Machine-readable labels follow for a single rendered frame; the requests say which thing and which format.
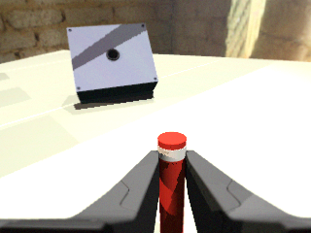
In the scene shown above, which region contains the dark grey square panel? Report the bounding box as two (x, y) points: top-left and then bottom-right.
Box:
(67, 23), (158, 104)

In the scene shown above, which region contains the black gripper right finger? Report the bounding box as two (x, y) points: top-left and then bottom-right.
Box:
(185, 150), (311, 233)

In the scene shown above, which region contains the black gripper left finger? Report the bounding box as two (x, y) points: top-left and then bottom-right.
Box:
(0, 150), (159, 233)

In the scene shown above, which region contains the red peg with white band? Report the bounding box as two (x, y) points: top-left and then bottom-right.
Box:
(157, 132), (187, 233)

